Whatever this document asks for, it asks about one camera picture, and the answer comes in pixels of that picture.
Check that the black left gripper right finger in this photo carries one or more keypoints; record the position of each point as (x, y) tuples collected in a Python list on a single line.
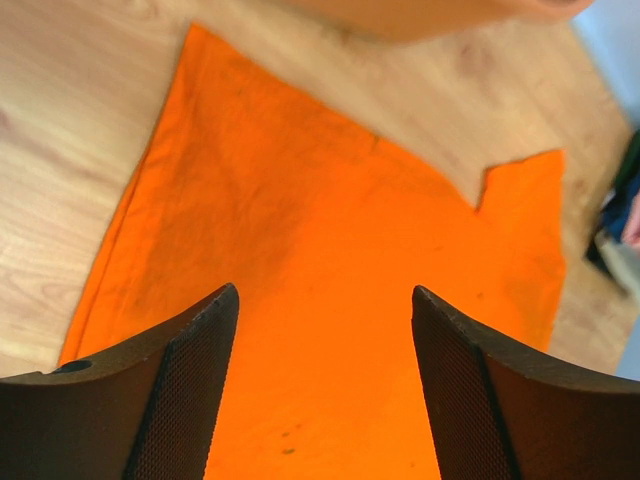
[(499, 409)]

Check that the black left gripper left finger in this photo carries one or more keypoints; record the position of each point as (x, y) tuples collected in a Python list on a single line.
[(145, 408)]

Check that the orange t shirt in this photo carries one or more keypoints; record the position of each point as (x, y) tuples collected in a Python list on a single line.
[(325, 229)]

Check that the pink folded t shirt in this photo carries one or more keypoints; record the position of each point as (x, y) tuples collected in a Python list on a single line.
[(631, 232)]

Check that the black bottom folded t shirt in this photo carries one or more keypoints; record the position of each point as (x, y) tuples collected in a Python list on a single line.
[(606, 251)]

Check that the orange plastic basket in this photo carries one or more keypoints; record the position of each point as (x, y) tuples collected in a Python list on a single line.
[(409, 20)]

